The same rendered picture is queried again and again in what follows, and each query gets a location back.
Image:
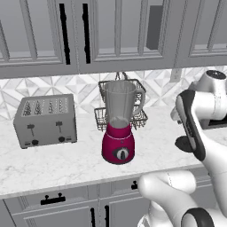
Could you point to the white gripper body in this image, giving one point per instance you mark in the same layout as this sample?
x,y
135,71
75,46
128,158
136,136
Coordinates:
x,y
175,114

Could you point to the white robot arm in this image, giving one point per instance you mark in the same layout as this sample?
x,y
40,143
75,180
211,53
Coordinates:
x,y
165,186

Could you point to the red blender with clear jug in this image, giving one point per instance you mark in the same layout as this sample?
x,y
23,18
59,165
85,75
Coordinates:
x,y
118,142

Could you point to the grey drawer front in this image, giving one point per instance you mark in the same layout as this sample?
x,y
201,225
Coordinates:
x,y
122,186
26,199

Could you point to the grey upper cupboard door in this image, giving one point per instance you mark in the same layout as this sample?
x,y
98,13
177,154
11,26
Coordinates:
x,y
207,29
32,29
127,29

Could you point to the grey cupboard door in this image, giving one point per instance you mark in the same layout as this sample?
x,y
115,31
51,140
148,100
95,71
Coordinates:
x,y
56,217
127,212
207,29
127,29
32,29

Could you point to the grey lower cupboard door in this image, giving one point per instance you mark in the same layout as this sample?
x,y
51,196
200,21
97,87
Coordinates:
x,y
127,212
56,217

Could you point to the grey four-slot toaster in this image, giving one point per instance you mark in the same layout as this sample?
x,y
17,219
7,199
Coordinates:
x,y
44,127

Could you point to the white wall socket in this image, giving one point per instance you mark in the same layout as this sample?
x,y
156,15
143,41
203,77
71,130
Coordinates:
x,y
176,75

